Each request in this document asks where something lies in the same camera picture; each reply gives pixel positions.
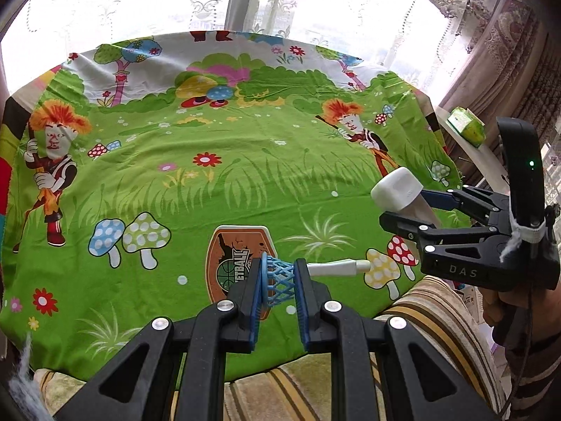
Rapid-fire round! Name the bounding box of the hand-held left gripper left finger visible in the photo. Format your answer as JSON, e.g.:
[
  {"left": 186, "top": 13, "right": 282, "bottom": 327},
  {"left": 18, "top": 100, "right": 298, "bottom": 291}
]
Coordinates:
[{"left": 53, "top": 258, "right": 264, "bottom": 421}]

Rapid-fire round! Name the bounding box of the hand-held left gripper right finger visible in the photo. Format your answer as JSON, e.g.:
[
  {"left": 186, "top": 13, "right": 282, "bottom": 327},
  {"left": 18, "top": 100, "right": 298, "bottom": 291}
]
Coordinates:
[{"left": 295, "top": 259, "right": 500, "bottom": 421}]

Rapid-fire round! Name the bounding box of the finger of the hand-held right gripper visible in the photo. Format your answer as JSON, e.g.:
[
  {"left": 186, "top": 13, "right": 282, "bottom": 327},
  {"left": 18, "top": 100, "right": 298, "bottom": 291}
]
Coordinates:
[
  {"left": 379, "top": 212, "right": 509, "bottom": 253},
  {"left": 421, "top": 186, "right": 511, "bottom": 227}
]

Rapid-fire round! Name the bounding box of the toy basketball hoop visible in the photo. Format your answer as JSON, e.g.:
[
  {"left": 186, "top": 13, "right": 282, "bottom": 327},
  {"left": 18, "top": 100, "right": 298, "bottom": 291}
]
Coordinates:
[{"left": 205, "top": 225, "right": 372, "bottom": 322}]

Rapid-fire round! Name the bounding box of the white plastic bracket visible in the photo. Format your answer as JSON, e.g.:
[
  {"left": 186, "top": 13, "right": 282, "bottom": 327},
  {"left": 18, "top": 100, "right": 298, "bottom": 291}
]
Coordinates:
[{"left": 370, "top": 167, "right": 435, "bottom": 229}]

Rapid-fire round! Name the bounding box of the person's right forearm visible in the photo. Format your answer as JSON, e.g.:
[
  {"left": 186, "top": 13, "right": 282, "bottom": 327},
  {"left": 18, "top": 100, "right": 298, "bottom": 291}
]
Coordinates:
[{"left": 493, "top": 287, "right": 561, "bottom": 421}]

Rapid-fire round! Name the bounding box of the person's right hand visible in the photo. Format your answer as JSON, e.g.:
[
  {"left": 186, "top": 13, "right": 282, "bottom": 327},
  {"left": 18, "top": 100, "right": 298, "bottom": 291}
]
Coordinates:
[{"left": 482, "top": 288, "right": 529, "bottom": 332}]

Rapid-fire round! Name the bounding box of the striped plush cushion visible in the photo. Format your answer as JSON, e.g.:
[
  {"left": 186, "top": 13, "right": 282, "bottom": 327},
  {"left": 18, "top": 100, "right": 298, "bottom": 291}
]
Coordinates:
[{"left": 35, "top": 272, "right": 505, "bottom": 421}]

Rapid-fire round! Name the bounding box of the green tissue box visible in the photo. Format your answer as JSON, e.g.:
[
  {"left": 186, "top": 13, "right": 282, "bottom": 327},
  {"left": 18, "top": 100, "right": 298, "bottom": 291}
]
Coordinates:
[{"left": 446, "top": 107, "right": 486, "bottom": 147}]

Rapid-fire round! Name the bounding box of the patterned beige curtain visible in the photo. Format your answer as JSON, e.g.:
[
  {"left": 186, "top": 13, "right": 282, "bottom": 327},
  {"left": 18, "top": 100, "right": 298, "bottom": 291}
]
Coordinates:
[{"left": 438, "top": 0, "right": 561, "bottom": 150}]

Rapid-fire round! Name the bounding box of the green cartoon printed blanket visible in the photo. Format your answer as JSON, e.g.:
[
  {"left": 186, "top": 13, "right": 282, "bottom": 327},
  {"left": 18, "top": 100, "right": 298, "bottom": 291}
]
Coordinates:
[{"left": 0, "top": 31, "right": 461, "bottom": 382}]

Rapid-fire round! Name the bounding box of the white fluffy tuft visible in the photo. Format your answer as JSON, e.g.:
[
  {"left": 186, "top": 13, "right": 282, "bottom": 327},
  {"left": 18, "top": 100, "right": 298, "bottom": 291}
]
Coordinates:
[{"left": 8, "top": 332, "right": 45, "bottom": 421}]

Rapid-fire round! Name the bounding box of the sheer lace curtain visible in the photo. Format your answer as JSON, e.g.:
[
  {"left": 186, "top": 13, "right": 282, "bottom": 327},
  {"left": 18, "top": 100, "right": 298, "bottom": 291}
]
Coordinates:
[{"left": 0, "top": 0, "right": 496, "bottom": 110}]

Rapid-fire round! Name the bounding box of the black cable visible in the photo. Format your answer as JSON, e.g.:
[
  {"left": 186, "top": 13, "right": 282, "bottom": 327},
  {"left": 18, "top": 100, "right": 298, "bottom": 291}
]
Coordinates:
[{"left": 503, "top": 243, "right": 535, "bottom": 417}]

